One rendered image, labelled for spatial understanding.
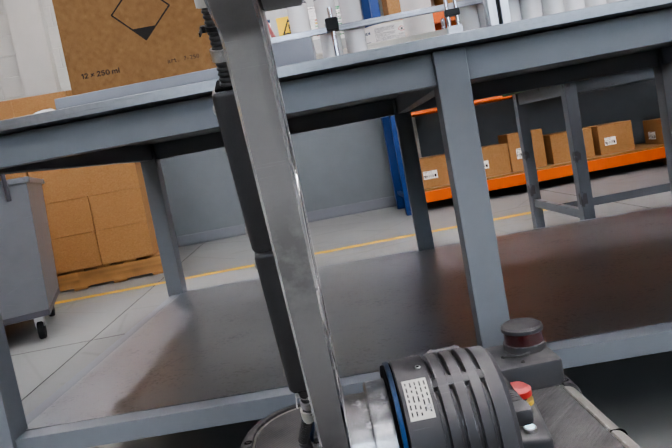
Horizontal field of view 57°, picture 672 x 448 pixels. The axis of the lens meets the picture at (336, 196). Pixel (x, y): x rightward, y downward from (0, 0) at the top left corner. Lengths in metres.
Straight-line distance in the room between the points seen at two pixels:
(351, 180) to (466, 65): 4.78
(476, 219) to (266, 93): 0.78
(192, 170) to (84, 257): 1.67
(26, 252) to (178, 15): 2.24
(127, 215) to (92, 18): 3.44
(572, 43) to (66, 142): 0.95
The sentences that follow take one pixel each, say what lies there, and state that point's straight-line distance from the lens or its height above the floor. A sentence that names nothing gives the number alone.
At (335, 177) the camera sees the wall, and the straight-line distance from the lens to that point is 5.88.
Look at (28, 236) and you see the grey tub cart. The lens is 3.29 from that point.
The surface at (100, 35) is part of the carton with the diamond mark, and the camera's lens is 1.25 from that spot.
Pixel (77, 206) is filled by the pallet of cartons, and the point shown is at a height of 0.59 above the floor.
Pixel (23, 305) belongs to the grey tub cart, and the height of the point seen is 0.20.
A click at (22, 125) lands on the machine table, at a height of 0.81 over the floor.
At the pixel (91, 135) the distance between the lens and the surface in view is 1.25.
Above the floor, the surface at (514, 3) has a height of 0.94.
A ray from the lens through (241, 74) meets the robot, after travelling 0.44.
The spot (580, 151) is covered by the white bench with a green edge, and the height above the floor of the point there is 0.46.
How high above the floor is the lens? 0.67
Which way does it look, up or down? 5 degrees down
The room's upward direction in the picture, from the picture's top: 11 degrees counter-clockwise
